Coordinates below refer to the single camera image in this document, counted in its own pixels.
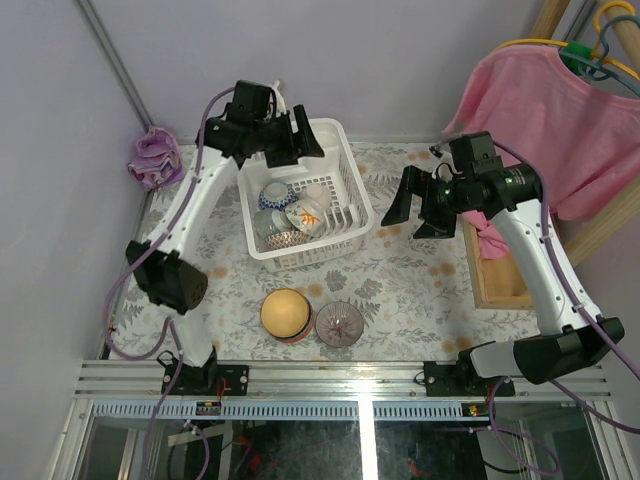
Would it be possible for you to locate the scalloped green orange bowl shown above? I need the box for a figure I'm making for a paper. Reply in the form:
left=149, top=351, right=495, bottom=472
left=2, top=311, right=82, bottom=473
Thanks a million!
left=300, top=183, right=332, bottom=210

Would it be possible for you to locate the purple glass bowl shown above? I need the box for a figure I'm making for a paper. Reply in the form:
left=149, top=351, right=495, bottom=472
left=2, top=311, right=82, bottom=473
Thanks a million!
left=315, top=301, right=365, bottom=348

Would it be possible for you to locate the crumpled purple cloth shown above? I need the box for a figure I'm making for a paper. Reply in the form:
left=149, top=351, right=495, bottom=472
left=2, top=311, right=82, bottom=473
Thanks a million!
left=127, top=126, right=185, bottom=191

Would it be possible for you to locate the wooden clothes rack frame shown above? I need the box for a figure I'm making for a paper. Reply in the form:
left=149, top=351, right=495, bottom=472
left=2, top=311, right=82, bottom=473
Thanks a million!
left=449, top=0, right=640, bottom=311

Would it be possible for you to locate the dark blue rimmed bowl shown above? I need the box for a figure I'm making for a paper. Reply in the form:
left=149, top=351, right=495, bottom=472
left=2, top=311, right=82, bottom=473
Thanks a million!
left=258, top=182, right=298, bottom=211

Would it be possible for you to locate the floral table mat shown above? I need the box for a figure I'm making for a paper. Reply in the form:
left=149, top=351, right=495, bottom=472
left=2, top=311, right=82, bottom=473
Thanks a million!
left=107, top=142, right=556, bottom=362

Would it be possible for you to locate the tan patterned ceramic bowl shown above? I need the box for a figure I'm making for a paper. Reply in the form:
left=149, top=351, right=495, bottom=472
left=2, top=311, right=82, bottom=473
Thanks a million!
left=264, top=230, right=309, bottom=251

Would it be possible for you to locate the yellow flower ceramic bowl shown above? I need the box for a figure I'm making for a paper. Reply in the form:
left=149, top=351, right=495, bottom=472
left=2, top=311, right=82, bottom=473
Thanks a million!
left=285, top=199, right=327, bottom=237

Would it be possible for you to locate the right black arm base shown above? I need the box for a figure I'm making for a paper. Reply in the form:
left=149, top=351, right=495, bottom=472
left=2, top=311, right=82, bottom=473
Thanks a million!
left=422, top=341, right=522, bottom=398

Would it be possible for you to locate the aluminium rail frame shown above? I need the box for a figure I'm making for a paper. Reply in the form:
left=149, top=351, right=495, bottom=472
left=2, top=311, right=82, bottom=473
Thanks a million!
left=44, top=357, right=640, bottom=480

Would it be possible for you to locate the pink t-shirt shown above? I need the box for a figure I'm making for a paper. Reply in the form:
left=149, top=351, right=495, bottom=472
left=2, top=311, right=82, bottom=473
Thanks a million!
left=442, top=45, right=640, bottom=261

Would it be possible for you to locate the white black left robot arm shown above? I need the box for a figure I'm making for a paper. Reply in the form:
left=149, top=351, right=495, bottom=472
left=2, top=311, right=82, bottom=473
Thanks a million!
left=113, top=144, right=469, bottom=362

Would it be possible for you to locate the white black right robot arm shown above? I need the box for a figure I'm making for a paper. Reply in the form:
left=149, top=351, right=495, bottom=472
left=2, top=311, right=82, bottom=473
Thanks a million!
left=382, top=132, right=625, bottom=395

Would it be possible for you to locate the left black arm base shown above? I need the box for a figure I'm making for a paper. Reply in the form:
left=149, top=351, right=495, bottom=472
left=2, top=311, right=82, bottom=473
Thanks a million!
left=156, top=350, right=250, bottom=397

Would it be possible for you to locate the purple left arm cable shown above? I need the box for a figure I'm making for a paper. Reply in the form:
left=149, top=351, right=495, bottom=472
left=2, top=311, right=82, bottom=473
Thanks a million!
left=102, top=85, right=236, bottom=480

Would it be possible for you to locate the yellow clothes hanger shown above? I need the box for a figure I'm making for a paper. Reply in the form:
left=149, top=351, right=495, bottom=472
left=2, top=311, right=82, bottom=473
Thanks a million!
left=495, top=1, right=639, bottom=81

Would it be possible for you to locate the green clothes hanger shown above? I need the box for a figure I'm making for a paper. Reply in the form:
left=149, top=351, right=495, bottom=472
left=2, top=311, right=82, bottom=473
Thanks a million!
left=559, top=14, right=639, bottom=97

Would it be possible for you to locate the white plastic dish rack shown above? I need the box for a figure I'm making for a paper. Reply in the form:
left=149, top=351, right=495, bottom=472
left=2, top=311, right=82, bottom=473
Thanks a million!
left=238, top=118, right=374, bottom=272

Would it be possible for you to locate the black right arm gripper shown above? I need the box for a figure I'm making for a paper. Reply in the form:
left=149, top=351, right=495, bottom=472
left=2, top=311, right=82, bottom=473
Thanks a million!
left=381, top=164, right=473, bottom=239

